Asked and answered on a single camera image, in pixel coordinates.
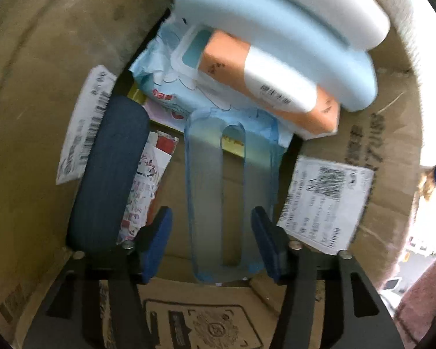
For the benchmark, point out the white foam roll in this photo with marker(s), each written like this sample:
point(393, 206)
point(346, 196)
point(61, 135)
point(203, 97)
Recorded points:
point(361, 23)

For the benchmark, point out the white shipping label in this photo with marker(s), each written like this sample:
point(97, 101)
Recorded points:
point(325, 202)

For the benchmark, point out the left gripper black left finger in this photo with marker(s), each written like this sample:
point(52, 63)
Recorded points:
point(70, 315)

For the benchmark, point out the red white printed packet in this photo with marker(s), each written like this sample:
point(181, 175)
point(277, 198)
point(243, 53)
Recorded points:
point(153, 162)

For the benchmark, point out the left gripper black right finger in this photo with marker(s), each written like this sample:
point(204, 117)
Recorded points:
point(354, 314)

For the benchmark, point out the white barcode label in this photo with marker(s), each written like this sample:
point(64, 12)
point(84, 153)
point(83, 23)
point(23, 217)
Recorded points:
point(84, 123)

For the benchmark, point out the dark blue case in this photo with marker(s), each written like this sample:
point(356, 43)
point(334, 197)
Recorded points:
point(109, 174)

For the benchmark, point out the light blue foam roll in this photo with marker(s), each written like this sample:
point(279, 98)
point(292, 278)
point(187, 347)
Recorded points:
point(291, 34)

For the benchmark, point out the orange white wet wipes pack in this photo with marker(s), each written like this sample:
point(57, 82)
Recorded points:
point(272, 84)

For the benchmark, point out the brown cardboard box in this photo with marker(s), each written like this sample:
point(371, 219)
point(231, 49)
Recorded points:
point(47, 49)

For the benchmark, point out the blue tissue pack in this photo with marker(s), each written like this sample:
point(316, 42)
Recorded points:
point(167, 71)

